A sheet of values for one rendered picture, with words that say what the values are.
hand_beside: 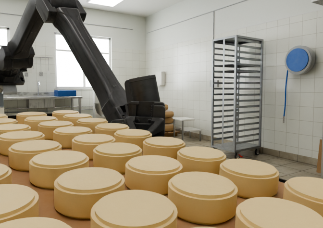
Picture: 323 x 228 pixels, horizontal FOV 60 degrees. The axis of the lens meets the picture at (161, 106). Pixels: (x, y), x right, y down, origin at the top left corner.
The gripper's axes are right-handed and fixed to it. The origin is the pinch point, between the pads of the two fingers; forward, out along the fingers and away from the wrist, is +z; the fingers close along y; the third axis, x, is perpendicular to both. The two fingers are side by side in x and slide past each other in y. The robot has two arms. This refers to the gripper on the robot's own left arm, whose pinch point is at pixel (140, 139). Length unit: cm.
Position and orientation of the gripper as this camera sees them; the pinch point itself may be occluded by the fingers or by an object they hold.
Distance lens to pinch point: 42.6
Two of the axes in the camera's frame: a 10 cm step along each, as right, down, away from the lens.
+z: -0.6, 0.9, -9.9
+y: -0.2, 10.0, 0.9
